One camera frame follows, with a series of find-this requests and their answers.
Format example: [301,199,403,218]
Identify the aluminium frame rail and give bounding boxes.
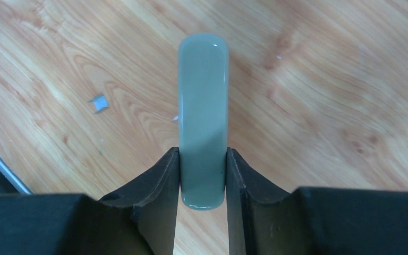
[0,135,32,195]

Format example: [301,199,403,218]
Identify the small loose staple strip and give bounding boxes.
[88,94,109,114]

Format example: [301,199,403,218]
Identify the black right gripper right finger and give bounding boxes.
[226,148,289,254]

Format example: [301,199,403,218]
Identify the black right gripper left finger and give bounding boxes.
[100,147,180,254]

